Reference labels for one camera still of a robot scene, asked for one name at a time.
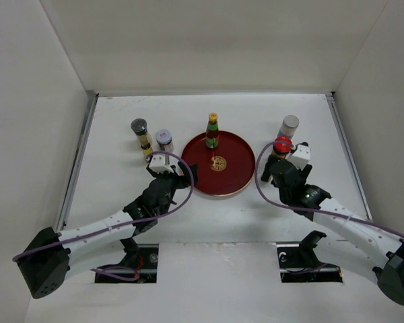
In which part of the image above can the small yellow-label dark bottle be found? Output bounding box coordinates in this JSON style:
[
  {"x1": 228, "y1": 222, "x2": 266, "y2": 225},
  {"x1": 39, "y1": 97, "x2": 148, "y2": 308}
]
[{"x1": 141, "y1": 142, "x2": 154, "y2": 163}]

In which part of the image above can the chili sauce jar red lid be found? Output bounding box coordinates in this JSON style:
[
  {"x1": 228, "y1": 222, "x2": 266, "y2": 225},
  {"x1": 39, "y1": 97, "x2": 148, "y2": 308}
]
[{"x1": 271, "y1": 136, "x2": 293, "y2": 159}]

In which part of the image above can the short jar with white lid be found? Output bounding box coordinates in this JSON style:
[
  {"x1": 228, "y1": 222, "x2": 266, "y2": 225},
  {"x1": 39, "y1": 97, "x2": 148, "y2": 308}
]
[{"x1": 156, "y1": 129, "x2": 174, "y2": 152}]

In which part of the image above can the green-label sauce bottle yellow cap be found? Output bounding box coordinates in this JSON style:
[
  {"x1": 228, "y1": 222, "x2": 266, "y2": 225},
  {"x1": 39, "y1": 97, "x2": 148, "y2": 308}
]
[{"x1": 205, "y1": 112, "x2": 219, "y2": 149}]

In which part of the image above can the blue-label jar silver lid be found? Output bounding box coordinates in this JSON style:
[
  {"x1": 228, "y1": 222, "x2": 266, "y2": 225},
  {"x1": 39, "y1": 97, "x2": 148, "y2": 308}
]
[{"x1": 278, "y1": 115, "x2": 300, "y2": 139}]

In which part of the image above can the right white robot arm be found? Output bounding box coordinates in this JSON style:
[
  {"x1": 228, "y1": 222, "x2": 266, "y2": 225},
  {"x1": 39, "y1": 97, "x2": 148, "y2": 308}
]
[{"x1": 257, "y1": 156, "x2": 404, "y2": 306}]

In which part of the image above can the round red lacquer tray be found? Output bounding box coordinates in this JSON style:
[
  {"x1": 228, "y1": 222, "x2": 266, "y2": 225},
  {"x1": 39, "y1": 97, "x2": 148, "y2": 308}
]
[{"x1": 181, "y1": 131, "x2": 255, "y2": 196}]

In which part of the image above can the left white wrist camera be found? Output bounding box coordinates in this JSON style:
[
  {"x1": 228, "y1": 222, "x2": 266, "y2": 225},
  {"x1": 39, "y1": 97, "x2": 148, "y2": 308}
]
[{"x1": 148, "y1": 151, "x2": 174, "y2": 173}]

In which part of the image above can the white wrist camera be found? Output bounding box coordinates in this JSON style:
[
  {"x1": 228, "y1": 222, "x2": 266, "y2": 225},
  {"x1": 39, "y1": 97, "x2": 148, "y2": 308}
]
[
  {"x1": 148, "y1": 151, "x2": 174, "y2": 173},
  {"x1": 288, "y1": 144, "x2": 311, "y2": 170}
]

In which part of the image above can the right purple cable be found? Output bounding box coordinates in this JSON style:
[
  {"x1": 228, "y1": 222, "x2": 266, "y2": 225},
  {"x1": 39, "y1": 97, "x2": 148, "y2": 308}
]
[{"x1": 255, "y1": 140, "x2": 404, "y2": 245}]

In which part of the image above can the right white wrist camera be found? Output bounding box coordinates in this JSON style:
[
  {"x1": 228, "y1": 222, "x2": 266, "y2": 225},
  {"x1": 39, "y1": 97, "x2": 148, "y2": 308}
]
[{"x1": 288, "y1": 144, "x2": 311, "y2": 170}]

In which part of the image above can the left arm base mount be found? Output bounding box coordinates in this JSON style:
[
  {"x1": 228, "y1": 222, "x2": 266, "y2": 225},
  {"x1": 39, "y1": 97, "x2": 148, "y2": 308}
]
[{"x1": 94, "y1": 238, "x2": 160, "y2": 284}]

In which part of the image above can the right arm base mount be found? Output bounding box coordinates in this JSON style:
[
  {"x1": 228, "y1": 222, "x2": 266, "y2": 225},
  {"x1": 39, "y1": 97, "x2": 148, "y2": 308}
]
[{"x1": 276, "y1": 231, "x2": 343, "y2": 283}]

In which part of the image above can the right aluminium frame rail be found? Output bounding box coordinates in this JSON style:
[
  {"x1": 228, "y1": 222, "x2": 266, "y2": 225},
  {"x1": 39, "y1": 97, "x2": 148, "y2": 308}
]
[{"x1": 325, "y1": 92, "x2": 374, "y2": 222}]

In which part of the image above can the aluminium frame rail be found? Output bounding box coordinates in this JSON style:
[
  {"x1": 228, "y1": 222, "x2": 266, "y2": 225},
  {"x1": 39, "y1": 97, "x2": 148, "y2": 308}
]
[
  {"x1": 325, "y1": 92, "x2": 374, "y2": 222},
  {"x1": 53, "y1": 90, "x2": 99, "y2": 231}
]

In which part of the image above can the left aluminium frame rail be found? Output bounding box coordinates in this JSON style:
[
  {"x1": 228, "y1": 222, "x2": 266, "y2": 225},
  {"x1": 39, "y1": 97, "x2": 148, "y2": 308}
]
[{"x1": 53, "y1": 90, "x2": 99, "y2": 231}]

